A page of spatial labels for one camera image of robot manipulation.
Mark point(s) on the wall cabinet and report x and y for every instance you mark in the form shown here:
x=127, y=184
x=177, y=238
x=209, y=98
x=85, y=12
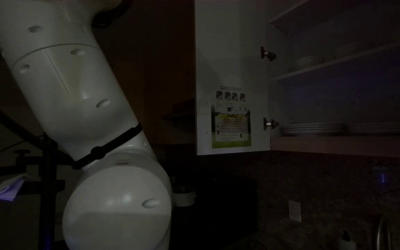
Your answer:
x=325, y=86

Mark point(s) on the metal tap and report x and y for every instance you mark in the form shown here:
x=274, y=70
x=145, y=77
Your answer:
x=381, y=233

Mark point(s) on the black stand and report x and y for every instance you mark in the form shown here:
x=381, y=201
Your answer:
x=47, y=180

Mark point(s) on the white cabinet door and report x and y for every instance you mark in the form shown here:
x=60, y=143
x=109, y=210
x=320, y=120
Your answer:
x=231, y=52

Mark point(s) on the wall socket plate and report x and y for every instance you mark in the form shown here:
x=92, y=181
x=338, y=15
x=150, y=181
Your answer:
x=294, y=210

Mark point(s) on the folded white paper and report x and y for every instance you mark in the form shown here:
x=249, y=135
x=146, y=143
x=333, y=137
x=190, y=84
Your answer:
x=9, y=188

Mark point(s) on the white bowl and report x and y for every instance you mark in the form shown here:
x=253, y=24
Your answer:
x=307, y=61

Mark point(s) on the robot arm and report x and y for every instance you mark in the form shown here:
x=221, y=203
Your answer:
x=82, y=104

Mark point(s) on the white round container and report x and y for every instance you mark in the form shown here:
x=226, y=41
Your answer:
x=184, y=197

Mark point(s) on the paper notice on door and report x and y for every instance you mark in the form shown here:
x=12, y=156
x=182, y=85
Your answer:
x=231, y=119

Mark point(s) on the stack of white plates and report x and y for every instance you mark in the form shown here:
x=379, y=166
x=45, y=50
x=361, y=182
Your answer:
x=314, y=129

